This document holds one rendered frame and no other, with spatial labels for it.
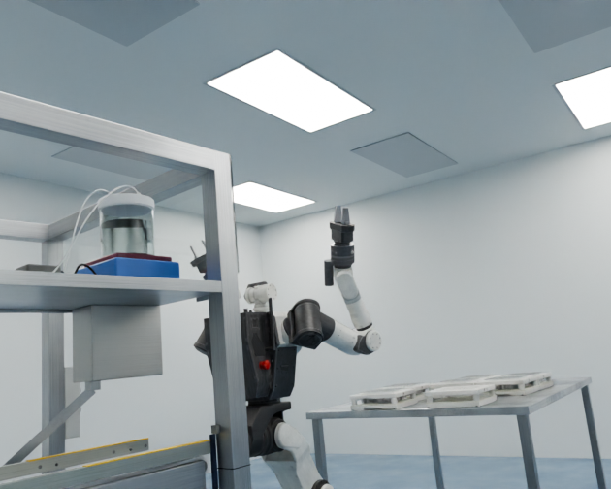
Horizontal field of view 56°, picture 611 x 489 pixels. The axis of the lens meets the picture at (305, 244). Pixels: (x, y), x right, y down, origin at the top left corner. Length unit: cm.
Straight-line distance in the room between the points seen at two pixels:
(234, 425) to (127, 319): 43
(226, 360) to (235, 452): 23
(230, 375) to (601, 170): 505
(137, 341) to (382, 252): 523
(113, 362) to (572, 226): 504
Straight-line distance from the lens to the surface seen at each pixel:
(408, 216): 664
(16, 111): 137
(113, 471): 143
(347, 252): 209
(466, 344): 631
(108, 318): 167
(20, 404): 543
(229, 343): 155
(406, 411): 277
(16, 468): 163
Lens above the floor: 111
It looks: 11 degrees up
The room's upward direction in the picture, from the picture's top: 5 degrees counter-clockwise
